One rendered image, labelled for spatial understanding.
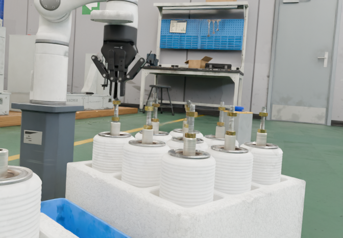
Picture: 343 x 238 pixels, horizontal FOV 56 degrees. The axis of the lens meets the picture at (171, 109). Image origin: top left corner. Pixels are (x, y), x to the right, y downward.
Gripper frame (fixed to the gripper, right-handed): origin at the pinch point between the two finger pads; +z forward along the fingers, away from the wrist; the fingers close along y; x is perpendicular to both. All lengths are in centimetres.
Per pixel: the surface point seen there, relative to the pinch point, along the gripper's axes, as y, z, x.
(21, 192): -3.6, 11.1, 40.2
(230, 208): -26.4, 18.1, 17.0
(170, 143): -13.1, 10.8, 0.8
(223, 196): -25.2, 17.5, 13.1
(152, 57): 92, -54, -441
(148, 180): -11.1, 16.5, 11.7
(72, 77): 284, -16, -555
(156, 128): -8.0, 8.9, -8.5
